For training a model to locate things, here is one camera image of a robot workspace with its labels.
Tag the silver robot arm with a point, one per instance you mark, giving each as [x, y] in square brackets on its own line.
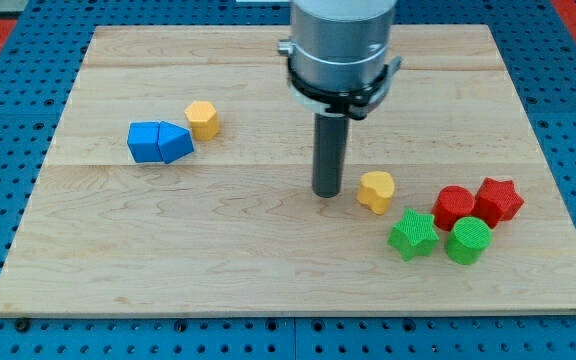
[336, 55]

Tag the yellow hexagon block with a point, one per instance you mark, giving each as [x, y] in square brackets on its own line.
[203, 119]

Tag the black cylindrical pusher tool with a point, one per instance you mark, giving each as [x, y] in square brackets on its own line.
[330, 140]

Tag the yellow heart block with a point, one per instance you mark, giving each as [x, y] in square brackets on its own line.
[376, 191]

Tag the wooden board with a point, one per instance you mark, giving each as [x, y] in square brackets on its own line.
[234, 230]

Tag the blue triangular block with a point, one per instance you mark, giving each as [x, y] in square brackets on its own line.
[174, 142]

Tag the green star block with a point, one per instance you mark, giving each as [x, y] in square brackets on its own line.
[414, 235]

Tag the blue cube block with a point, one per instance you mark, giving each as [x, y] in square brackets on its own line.
[142, 141]

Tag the red cylinder block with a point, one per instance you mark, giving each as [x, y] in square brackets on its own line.
[452, 203]

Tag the green cylinder block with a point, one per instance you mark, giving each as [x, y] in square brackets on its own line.
[468, 239]

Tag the red star block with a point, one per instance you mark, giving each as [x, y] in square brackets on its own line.
[496, 201]

